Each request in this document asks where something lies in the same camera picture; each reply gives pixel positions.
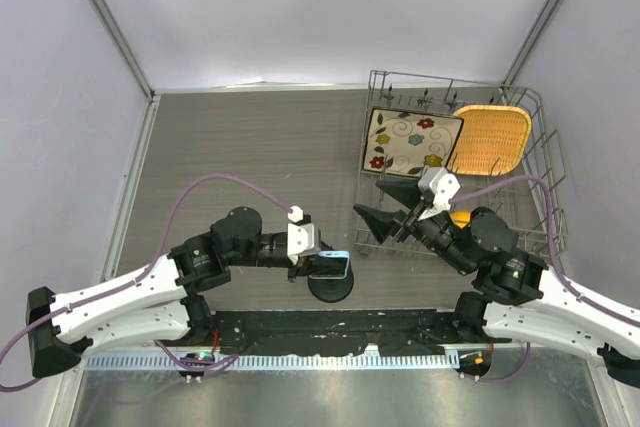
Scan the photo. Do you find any orange woven basket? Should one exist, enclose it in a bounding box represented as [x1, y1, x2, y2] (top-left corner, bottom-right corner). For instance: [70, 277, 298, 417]
[447, 105, 532, 177]

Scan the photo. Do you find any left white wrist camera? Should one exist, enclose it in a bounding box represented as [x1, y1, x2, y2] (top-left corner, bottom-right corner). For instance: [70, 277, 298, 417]
[286, 206, 321, 264]

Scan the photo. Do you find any grey wire dish rack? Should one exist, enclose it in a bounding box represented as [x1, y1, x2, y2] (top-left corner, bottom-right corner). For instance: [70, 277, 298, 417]
[356, 70, 568, 258]

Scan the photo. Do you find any right aluminium frame post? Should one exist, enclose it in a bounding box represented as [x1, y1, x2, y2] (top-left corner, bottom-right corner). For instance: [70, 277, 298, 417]
[502, 0, 564, 85]

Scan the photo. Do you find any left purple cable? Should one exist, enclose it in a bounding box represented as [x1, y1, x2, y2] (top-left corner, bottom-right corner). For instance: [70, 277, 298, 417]
[0, 173, 294, 393]

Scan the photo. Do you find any left aluminium frame post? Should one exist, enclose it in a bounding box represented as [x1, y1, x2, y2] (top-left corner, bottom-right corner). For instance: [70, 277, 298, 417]
[88, 0, 155, 101]

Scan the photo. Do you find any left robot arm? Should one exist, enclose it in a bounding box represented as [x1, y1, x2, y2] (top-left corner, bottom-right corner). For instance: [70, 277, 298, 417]
[26, 207, 327, 379]

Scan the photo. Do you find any yellow bowl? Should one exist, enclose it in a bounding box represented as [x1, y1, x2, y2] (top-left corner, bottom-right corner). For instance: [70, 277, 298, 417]
[449, 210, 471, 229]

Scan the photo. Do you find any blue-cased smartphone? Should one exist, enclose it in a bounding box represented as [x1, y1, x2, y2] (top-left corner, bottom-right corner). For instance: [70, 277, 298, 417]
[306, 250, 351, 280]

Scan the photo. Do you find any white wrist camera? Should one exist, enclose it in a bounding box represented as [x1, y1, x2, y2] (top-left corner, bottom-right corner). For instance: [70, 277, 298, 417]
[417, 167, 460, 221]
[286, 206, 321, 264]

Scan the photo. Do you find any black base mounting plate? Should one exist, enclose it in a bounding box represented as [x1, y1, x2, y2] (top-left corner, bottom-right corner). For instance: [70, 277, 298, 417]
[183, 309, 490, 357]

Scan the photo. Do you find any floral square plate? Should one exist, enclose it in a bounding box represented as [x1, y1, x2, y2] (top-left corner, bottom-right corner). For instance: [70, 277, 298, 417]
[361, 107, 464, 177]

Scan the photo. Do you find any aluminium frame post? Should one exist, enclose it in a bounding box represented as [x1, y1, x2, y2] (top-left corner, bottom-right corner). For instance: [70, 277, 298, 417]
[88, 0, 155, 101]
[502, 0, 564, 85]

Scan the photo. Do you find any black phone stand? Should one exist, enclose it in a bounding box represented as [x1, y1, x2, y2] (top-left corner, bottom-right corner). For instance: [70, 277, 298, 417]
[307, 271, 355, 303]

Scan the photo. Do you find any white slotted cable duct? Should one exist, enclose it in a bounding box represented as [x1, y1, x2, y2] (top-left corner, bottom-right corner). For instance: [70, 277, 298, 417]
[85, 350, 459, 371]

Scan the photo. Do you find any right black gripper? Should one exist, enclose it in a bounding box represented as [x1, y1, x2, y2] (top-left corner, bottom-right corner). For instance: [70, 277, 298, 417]
[354, 176, 476, 274]

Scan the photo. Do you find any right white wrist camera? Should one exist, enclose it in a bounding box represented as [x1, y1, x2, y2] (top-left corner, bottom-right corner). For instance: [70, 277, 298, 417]
[417, 167, 460, 221]

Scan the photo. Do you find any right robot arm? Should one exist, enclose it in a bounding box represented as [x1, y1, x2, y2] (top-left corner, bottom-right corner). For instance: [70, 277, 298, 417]
[354, 168, 639, 387]

